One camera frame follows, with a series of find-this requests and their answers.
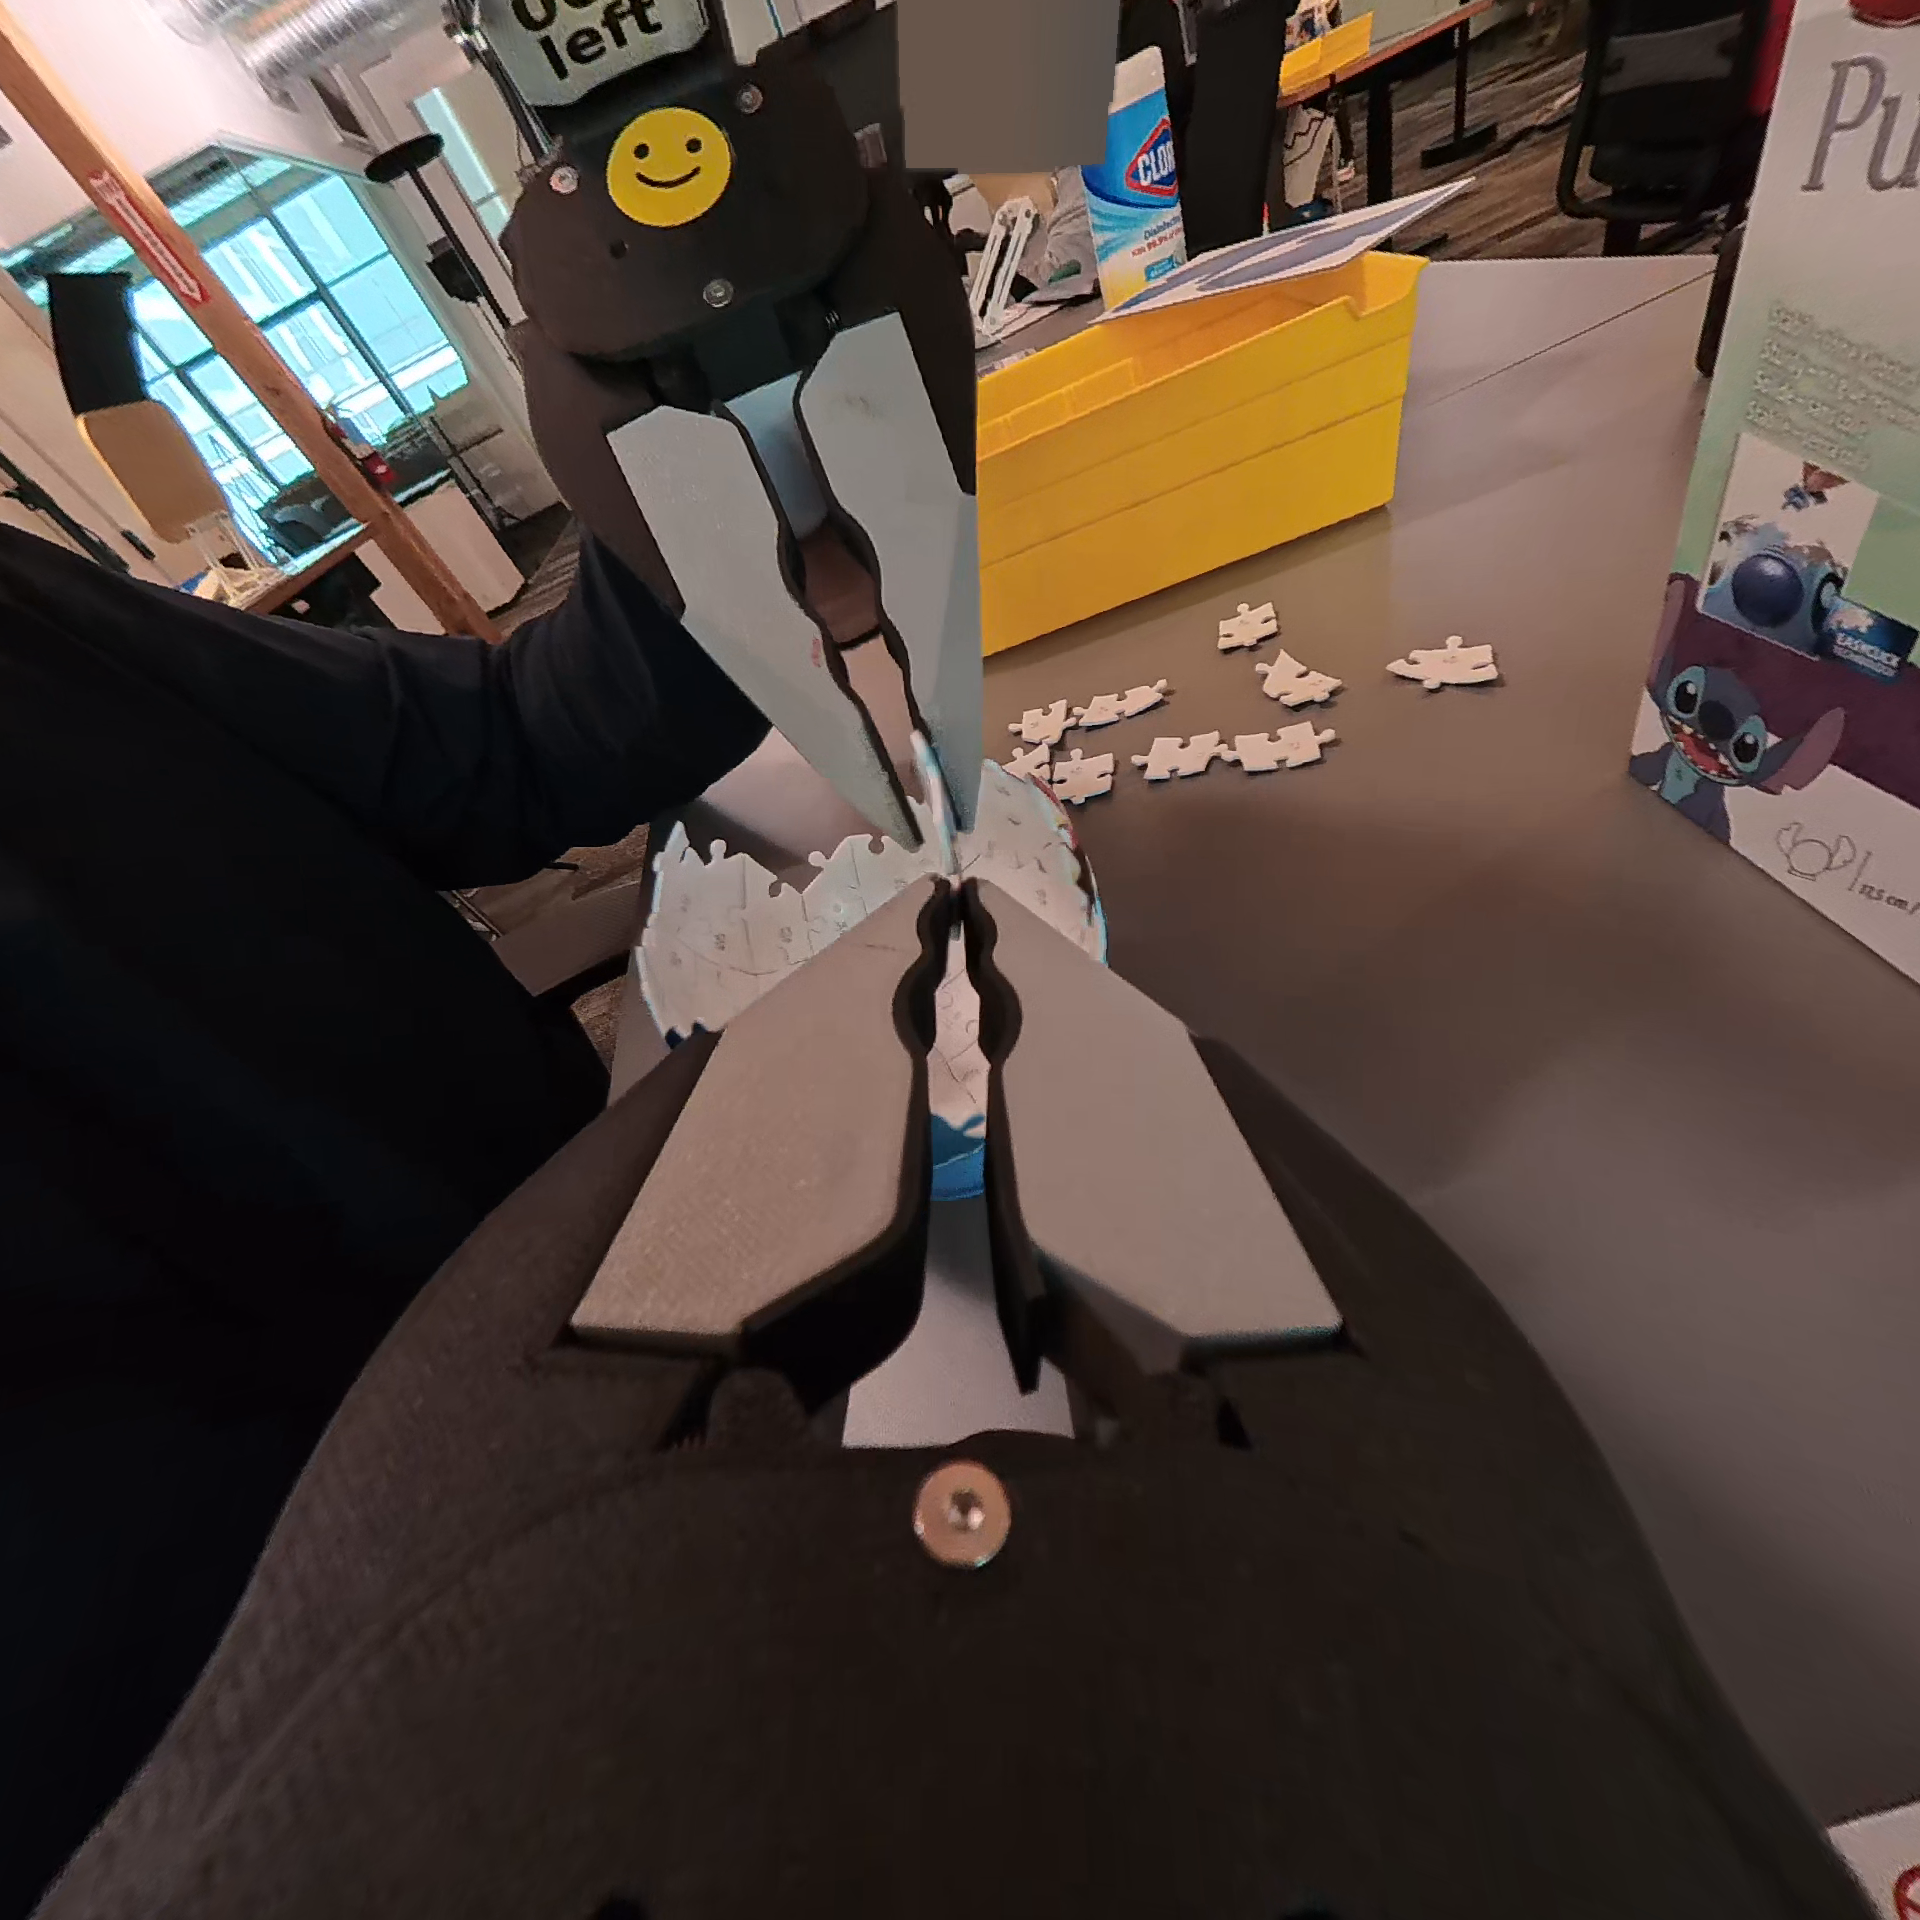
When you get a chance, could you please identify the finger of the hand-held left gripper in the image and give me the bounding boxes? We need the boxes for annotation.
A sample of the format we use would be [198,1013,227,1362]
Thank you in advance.
[607,401,923,847]
[795,306,984,840]

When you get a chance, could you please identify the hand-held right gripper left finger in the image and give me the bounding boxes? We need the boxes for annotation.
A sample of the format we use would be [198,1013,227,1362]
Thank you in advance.
[567,872,963,1414]

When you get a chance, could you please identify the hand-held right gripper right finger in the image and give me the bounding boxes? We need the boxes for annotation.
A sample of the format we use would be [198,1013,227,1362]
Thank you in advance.
[963,881,1347,1394]

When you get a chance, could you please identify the partly built puzzle ball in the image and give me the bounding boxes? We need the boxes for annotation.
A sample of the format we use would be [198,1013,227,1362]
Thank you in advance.
[638,757,1115,1142]

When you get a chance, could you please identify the curved white puzzle piece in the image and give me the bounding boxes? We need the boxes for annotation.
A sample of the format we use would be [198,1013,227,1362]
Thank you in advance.
[907,729,963,876]

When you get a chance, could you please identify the puzzle pieces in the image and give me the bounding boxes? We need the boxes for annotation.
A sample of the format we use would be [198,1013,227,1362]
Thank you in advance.
[1005,598,1501,806]

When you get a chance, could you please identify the person's left forearm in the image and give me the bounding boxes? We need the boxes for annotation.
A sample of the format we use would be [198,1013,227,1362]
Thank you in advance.
[0,525,774,886]

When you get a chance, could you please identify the printed puzzle box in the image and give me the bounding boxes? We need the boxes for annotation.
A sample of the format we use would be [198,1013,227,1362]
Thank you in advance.
[1628,0,1920,988]

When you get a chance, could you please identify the white folding stand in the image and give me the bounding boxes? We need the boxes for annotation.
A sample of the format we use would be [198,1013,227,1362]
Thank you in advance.
[959,194,1059,344]

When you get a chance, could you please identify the yellow plastic bin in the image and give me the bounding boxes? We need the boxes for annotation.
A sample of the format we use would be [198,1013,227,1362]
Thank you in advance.
[975,247,1430,656]

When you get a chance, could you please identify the disinfectant wipes canister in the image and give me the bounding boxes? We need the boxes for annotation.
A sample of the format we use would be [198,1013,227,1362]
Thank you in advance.
[1079,45,1191,294]

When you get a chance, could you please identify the wooden beam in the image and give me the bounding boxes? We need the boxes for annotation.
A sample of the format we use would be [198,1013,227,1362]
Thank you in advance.
[0,23,500,644]

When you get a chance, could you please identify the blue white printed card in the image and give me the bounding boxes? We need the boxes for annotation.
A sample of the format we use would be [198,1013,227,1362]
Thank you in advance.
[1093,181,1478,324]

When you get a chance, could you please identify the large paned window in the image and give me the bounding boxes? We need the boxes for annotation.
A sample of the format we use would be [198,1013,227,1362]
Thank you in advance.
[0,158,527,528]

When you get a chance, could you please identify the person's dark clothed body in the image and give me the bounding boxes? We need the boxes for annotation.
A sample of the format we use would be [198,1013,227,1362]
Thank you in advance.
[0,839,607,1920]

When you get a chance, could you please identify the black softbox light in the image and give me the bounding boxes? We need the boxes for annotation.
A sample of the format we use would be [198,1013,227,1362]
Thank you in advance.
[45,269,149,418]

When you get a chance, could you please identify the black office chair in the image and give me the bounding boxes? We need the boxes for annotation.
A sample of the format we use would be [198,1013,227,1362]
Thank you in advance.
[1557,0,1793,261]

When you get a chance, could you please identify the white instruction leaflet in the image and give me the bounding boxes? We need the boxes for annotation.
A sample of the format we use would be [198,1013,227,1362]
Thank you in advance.
[1825,1799,1920,1920]

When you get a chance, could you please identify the silver air duct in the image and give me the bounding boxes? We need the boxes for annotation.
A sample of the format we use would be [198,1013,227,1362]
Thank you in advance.
[151,0,495,95]

